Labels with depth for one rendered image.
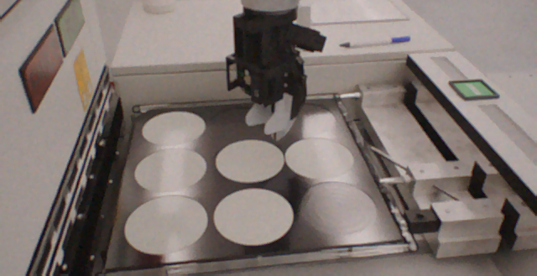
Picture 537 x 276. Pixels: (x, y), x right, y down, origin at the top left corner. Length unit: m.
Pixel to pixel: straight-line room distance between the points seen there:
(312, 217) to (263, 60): 0.21
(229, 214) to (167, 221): 0.08
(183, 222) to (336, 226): 0.19
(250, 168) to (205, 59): 0.25
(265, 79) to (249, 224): 0.18
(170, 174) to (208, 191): 0.07
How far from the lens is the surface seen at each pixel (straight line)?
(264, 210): 0.61
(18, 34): 0.51
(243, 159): 0.69
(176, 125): 0.78
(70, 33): 0.66
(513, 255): 0.68
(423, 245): 0.69
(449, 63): 0.90
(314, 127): 0.77
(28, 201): 0.50
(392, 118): 0.85
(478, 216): 0.65
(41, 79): 0.54
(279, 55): 0.63
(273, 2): 0.58
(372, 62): 0.89
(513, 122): 0.75
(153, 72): 0.85
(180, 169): 0.69
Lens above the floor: 1.32
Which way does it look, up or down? 33 degrees down
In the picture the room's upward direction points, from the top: straight up
